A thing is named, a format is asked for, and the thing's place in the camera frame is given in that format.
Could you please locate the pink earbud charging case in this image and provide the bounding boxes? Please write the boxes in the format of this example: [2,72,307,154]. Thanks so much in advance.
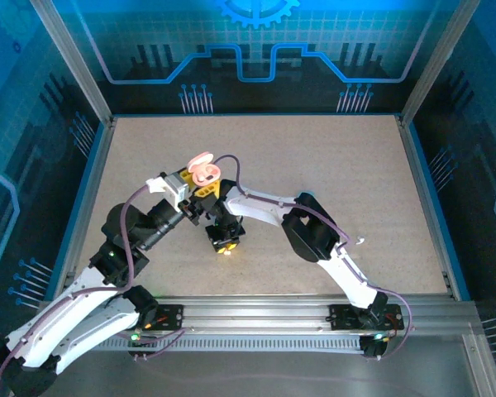
[188,151,223,188]

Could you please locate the aluminium side bar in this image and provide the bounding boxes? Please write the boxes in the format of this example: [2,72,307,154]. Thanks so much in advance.
[396,115,459,299]
[64,117,117,290]

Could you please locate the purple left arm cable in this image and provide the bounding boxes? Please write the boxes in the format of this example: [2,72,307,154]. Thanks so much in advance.
[0,184,189,397]

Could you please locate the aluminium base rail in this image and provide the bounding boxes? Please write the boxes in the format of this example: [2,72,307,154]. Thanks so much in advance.
[156,293,479,337]

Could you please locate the grey slotted cable duct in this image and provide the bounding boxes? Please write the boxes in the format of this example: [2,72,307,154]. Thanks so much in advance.
[93,333,371,353]

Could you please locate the aluminium frame post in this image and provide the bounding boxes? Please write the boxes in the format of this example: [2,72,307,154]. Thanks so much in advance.
[461,332,496,397]
[27,0,113,125]
[399,0,483,123]

